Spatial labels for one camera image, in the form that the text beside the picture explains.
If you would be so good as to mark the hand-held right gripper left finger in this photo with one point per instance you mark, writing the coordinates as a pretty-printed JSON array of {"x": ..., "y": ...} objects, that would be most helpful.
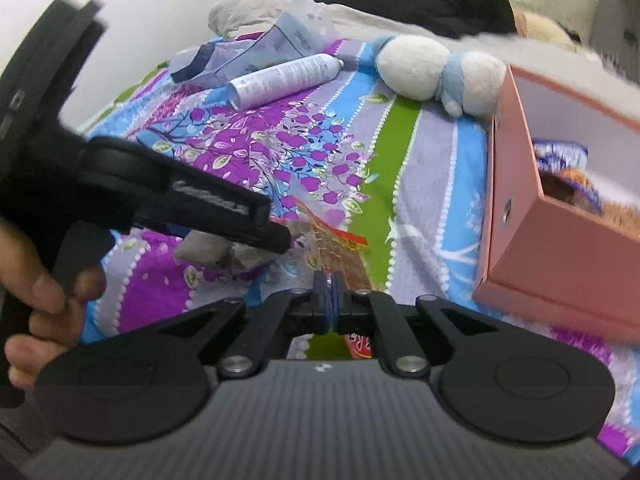
[{"x": 322, "y": 305}]

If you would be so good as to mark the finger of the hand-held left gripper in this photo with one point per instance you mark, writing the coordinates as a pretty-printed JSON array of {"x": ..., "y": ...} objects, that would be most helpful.
[{"x": 275, "y": 237}]

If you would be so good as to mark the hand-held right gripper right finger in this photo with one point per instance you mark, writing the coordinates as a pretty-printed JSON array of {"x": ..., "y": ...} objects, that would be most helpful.
[{"x": 337, "y": 305}]

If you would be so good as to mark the red label clear snack packet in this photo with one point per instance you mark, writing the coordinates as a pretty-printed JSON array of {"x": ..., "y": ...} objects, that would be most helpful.
[{"x": 340, "y": 255}]

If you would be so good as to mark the silver snack packet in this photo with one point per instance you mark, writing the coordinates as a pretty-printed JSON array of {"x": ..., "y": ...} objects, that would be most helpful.
[{"x": 210, "y": 250}]

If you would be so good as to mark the pink cardboard box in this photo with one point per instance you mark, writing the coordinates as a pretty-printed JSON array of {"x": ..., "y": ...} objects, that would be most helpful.
[{"x": 540, "y": 260}]

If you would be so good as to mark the blue snack packet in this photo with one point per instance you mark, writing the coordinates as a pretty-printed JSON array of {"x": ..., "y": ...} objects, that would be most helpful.
[{"x": 560, "y": 152}]

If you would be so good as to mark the green clear snack packet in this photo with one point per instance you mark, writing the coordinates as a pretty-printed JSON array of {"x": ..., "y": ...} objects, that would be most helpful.
[{"x": 620, "y": 215}]

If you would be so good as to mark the person's left hand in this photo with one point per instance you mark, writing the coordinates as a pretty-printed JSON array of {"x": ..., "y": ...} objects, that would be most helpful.
[{"x": 40, "y": 285}]

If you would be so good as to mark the purple floral bed sheet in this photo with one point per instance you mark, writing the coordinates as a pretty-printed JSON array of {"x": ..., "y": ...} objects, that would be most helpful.
[{"x": 325, "y": 160}]

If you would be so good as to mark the white spray can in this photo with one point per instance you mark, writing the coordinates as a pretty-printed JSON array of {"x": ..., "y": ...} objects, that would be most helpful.
[{"x": 285, "y": 80}]

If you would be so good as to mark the clear printed plastic bag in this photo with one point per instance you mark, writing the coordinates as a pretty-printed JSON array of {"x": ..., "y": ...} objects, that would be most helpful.
[{"x": 280, "y": 35}]

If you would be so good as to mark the white and blue plush toy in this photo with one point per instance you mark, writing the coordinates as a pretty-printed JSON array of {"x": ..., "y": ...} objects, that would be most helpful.
[{"x": 415, "y": 65}]

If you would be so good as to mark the grey blanket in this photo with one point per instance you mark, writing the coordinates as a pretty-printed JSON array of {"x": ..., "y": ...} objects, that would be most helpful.
[{"x": 250, "y": 5}]

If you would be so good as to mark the black clothing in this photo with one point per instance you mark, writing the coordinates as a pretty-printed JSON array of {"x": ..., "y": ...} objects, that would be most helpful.
[{"x": 450, "y": 0}]

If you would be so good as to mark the beige pillow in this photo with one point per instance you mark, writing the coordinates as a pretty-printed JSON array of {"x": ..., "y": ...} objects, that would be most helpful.
[{"x": 550, "y": 27}]

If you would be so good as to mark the white cabinet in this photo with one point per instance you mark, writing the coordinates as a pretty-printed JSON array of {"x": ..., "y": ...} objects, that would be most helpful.
[{"x": 620, "y": 0}]

